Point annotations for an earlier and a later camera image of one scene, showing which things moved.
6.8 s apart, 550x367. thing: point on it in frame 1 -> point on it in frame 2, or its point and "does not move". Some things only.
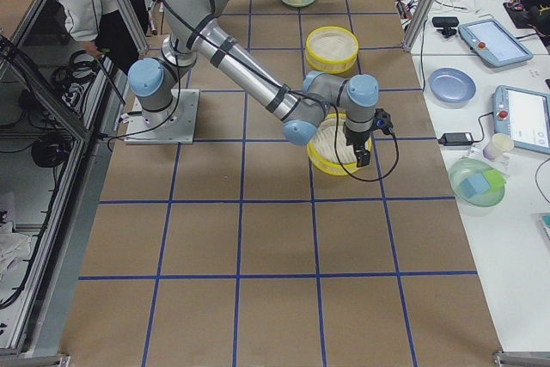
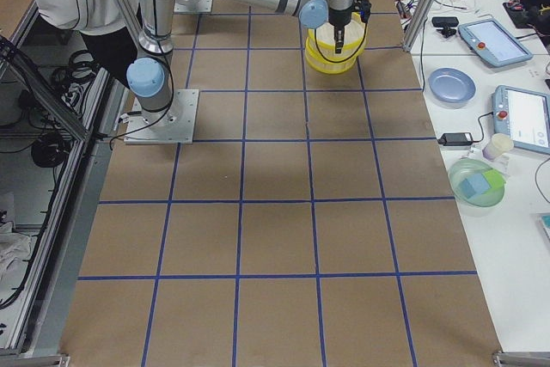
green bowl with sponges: (477, 182) does not move
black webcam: (447, 22) does not move
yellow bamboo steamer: (321, 149) -> (320, 41)
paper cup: (499, 143) does not move
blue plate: (451, 86) does not move
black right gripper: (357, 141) -> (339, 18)
